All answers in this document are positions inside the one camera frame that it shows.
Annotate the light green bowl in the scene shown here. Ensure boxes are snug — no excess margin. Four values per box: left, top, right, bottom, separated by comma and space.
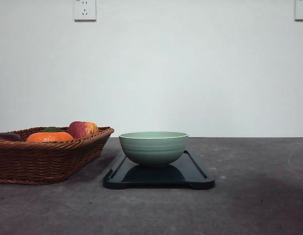
119, 131, 188, 165

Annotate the brown wicker basket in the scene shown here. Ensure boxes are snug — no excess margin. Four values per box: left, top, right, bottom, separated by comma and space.
0, 126, 114, 185

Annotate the dark teal rectangular tray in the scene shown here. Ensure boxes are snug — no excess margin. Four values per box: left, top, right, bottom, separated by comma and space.
103, 150, 215, 189

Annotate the red yellow apple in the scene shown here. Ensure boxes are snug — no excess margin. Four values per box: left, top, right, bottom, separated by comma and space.
68, 121, 99, 139

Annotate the green avocado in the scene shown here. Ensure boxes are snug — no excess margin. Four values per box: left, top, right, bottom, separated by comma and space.
42, 126, 65, 132

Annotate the orange fruit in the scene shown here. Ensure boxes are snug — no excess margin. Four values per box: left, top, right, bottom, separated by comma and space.
26, 132, 74, 142

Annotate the dark purple eggplant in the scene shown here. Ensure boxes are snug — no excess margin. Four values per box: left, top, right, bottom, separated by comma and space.
0, 133, 21, 141

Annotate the white wall socket left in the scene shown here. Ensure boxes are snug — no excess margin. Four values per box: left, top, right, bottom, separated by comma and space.
74, 0, 97, 23

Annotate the white wall socket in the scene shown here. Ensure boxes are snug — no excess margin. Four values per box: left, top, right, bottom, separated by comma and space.
74, 0, 97, 23
293, 0, 303, 24

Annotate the white wall socket right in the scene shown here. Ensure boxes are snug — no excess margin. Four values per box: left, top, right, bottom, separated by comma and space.
293, 0, 303, 24

